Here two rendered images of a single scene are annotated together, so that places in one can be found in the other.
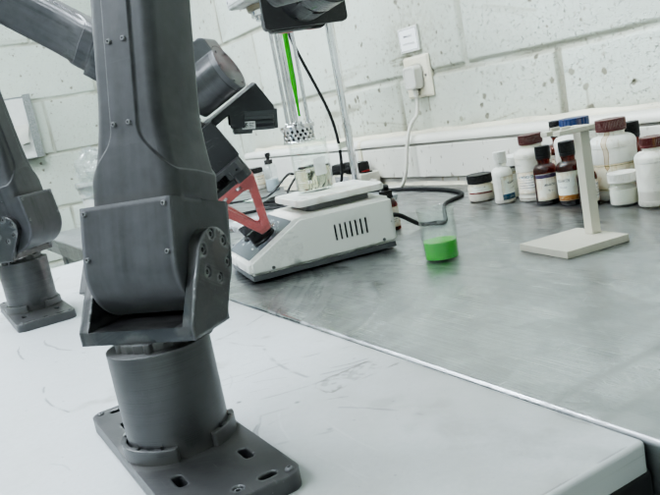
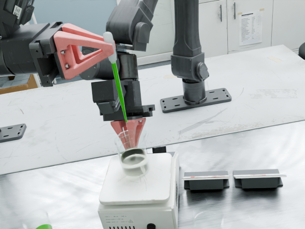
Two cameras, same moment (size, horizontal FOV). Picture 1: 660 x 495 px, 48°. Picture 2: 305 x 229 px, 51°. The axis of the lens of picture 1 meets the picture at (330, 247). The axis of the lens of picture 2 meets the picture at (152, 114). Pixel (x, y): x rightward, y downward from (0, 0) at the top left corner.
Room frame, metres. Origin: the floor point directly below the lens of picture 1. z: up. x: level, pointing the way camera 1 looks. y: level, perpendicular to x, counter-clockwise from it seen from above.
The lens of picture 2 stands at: (1.22, -0.38, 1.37)
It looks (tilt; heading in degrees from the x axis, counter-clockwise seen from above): 31 degrees down; 118
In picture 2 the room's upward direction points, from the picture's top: 10 degrees counter-clockwise
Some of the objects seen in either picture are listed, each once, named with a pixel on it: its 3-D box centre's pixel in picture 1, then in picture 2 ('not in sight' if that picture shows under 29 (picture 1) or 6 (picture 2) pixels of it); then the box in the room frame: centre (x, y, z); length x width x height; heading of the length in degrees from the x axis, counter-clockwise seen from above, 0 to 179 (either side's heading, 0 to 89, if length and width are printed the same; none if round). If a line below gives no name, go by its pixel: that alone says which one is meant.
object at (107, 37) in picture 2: not in sight; (109, 47); (0.97, 0.00, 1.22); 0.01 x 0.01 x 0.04; 18
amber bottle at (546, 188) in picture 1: (545, 174); not in sight; (1.05, -0.33, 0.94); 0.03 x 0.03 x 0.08
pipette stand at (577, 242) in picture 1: (566, 187); not in sight; (0.77, -0.26, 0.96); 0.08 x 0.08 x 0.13; 20
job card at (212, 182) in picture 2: not in sight; (205, 175); (1.07, 0.09, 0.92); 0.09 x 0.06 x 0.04; 16
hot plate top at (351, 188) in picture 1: (326, 192); (137, 176); (0.98, -0.01, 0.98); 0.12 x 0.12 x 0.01; 18
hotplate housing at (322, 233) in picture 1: (315, 229); (143, 184); (0.97, 0.01, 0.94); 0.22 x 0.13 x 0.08; 108
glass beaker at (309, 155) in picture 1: (309, 165); (134, 153); (0.97, 0.01, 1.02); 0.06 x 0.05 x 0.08; 55
